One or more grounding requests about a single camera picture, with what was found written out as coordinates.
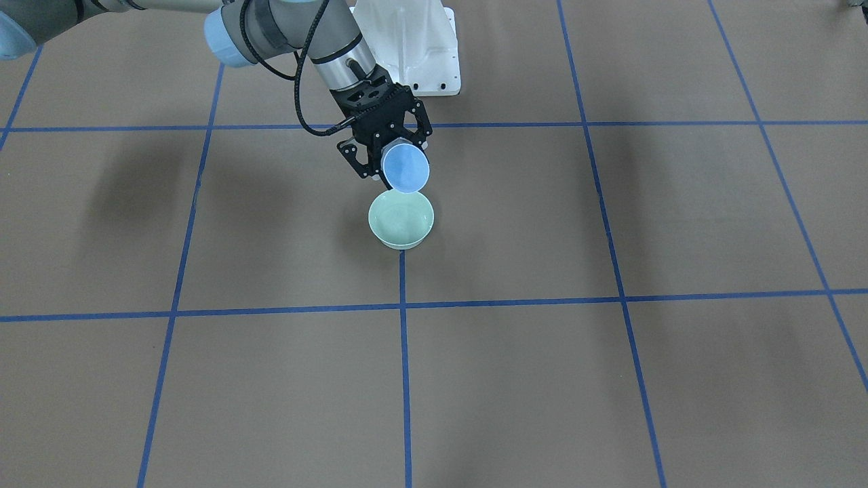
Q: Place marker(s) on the light blue plastic cup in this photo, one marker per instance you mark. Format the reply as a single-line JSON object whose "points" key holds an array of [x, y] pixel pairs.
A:
{"points": [[405, 167]]}

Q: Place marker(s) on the mint green bowl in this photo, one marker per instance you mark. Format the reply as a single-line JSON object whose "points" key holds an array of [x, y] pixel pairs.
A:
{"points": [[401, 220]]}

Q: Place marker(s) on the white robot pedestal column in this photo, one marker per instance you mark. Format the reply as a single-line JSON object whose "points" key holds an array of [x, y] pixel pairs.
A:
{"points": [[415, 41]]}

